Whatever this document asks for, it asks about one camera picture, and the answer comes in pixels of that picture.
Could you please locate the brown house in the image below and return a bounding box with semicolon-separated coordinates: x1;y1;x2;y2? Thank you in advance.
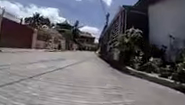
75;31;101;53

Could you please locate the palm tree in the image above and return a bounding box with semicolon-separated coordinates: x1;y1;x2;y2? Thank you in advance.
69;18;82;43

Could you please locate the grey concrete road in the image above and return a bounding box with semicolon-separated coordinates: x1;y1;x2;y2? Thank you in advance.
0;40;185;105

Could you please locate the house with tiered roof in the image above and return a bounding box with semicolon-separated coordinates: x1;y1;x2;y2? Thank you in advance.
52;18;77;50

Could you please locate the clump of trees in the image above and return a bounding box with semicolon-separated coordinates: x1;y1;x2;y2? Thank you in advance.
22;11;56;31

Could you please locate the raised concrete kerb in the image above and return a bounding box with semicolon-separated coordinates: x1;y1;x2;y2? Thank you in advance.
119;64;185;96

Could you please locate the red metal gate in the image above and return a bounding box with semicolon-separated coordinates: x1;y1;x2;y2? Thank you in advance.
0;16;37;52

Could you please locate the grey kerb strip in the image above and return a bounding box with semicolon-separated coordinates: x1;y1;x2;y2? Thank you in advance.
0;42;63;63

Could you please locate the building with pale wall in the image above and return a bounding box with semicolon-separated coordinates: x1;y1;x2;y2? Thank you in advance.
142;0;185;56

